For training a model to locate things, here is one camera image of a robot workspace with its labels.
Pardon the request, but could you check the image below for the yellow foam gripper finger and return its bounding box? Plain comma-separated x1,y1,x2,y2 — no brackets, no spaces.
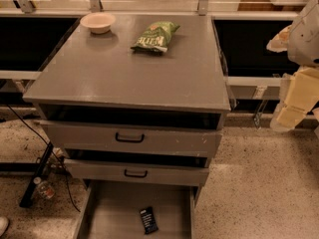
270,67,319,132

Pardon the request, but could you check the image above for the dark blue rxbar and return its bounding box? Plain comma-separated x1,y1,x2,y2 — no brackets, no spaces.
140,207,159,234

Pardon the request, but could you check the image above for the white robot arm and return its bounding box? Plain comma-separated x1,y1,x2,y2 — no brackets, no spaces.
266,0,319,132

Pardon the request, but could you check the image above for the grey drawer cabinet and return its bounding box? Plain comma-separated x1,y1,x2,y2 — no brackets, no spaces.
22,13,232,197

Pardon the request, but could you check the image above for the open bottom grey drawer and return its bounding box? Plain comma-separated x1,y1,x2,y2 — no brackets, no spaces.
73,181,194,239

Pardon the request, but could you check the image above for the middle grey drawer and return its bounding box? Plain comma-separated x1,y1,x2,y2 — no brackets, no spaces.
65,159,208,186

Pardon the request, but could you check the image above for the top grey drawer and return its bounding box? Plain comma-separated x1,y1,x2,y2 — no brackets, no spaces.
41,120,222,157

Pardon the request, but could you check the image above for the green kettle chips bag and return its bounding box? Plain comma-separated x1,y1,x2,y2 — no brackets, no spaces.
131,21,179,53

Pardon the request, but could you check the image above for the white paper bowl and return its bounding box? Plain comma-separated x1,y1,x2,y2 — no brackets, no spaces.
80,12,116,34

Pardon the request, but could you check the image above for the small clear bottle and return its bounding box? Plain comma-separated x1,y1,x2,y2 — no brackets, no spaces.
33,177,55,199

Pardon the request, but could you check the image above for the black metal leg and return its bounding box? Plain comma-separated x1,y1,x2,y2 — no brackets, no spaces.
19,143,53,208

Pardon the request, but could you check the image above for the white shoe tip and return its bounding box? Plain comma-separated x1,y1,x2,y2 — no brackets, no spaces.
0,216,9,236

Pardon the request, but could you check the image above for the metal bracket under shelf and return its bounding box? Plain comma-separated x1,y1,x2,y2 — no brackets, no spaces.
253,100,268,128

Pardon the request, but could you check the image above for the black cable on floor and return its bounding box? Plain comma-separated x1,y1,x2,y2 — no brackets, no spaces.
5,104,82,213

